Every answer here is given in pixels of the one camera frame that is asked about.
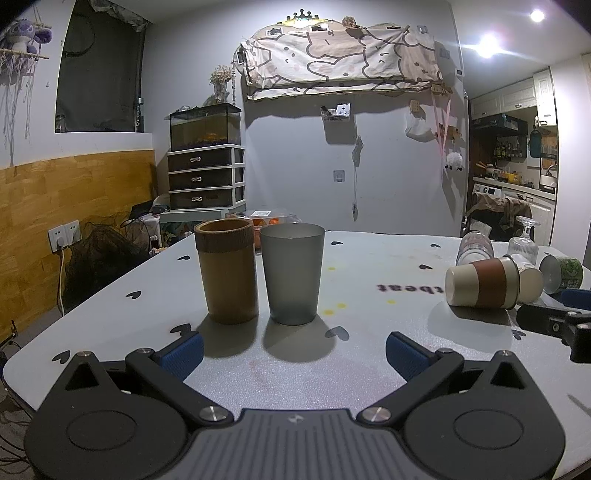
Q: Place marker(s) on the cream paper cup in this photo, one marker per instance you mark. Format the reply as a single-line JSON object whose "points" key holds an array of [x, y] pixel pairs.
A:
{"points": [[531, 281]]}

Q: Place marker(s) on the clear stemmed glass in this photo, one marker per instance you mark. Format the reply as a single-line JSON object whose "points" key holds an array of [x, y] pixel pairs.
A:
{"points": [[524, 247]]}

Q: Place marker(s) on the dried flower bouquet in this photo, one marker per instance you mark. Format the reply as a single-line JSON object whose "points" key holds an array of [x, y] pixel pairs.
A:
{"points": [[221, 78]]}

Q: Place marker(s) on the white macrame wall hanging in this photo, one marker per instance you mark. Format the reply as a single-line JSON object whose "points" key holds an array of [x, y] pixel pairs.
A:
{"points": [[16, 92]]}

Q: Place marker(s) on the dark window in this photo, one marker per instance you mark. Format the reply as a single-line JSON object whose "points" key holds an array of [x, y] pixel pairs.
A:
{"points": [[99, 78]]}

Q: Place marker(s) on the teal hanging bag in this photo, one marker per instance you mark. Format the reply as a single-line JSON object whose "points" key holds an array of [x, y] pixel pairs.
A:
{"points": [[534, 144]]}

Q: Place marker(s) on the gold crown decoration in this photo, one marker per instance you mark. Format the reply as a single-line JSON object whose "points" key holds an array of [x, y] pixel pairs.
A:
{"points": [[302, 17]]}

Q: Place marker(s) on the clear ribbed glass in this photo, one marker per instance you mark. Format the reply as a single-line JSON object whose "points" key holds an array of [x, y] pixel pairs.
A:
{"points": [[474, 248]]}

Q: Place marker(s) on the grey wall switch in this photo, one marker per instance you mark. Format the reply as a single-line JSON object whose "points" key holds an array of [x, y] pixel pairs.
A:
{"points": [[339, 176]]}

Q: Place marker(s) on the grey frosted plastic cup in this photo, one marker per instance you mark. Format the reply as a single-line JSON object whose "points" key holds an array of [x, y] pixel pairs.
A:
{"points": [[292, 277]]}

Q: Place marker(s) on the black mesh net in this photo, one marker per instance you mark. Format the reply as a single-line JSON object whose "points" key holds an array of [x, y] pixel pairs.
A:
{"points": [[99, 258]]}

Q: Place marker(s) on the box of oranges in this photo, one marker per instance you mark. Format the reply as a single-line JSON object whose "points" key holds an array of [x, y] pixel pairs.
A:
{"points": [[263, 217]]}

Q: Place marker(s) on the black laptop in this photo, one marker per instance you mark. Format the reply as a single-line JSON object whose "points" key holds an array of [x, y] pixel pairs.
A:
{"points": [[141, 210]]}

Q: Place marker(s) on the glass fish tank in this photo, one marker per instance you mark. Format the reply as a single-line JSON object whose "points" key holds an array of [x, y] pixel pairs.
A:
{"points": [[205, 127]]}

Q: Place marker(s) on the brown bamboo cup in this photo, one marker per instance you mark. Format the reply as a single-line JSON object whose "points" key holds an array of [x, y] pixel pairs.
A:
{"points": [[228, 277]]}

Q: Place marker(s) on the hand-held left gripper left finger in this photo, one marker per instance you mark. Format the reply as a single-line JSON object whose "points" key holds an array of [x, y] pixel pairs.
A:
{"points": [[181, 354]]}

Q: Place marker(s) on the green printed cup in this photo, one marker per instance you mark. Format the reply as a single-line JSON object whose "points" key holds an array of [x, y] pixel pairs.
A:
{"points": [[561, 273]]}

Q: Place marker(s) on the pink ribbon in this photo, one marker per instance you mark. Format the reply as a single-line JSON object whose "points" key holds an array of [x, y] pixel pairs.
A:
{"points": [[444, 129]]}

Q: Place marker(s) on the ceiling light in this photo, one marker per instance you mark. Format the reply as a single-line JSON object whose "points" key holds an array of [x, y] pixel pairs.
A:
{"points": [[537, 15], [488, 45]]}

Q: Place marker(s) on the white sheep plush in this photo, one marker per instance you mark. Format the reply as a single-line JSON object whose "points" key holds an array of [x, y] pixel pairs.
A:
{"points": [[454, 161]]}

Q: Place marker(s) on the white drawer unit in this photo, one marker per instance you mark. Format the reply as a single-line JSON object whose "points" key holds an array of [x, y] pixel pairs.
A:
{"points": [[203, 177]]}

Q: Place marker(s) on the white kitchen cabinets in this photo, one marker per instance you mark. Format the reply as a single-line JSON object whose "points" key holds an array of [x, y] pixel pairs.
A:
{"points": [[517, 94]]}

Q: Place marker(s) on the purple plush toy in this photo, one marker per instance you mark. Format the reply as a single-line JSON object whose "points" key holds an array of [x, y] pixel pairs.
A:
{"points": [[23, 39]]}

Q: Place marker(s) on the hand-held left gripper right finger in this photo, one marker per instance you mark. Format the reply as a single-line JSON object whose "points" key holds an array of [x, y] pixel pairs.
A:
{"points": [[407, 354]]}

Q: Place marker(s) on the white wall power outlet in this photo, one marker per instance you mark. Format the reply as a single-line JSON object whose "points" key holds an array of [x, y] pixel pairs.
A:
{"points": [[64, 234]]}

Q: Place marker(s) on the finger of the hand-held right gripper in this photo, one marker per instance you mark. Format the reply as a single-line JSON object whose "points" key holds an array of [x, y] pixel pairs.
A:
{"points": [[540, 318], [578, 296]]}

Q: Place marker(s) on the brown and cream cup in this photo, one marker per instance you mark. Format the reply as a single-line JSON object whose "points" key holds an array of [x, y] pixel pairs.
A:
{"points": [[485, 282]]}

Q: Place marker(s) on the white hanging bag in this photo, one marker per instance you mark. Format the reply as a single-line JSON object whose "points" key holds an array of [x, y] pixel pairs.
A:
{"points": [[420, 127]]}

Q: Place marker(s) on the chair with brown cloth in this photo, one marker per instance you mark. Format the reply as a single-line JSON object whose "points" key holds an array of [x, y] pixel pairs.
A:
{"points": [[501, 212]]}

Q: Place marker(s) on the white washing machine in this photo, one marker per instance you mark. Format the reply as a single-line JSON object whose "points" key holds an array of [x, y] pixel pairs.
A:
{"points": [[487, 194]]}

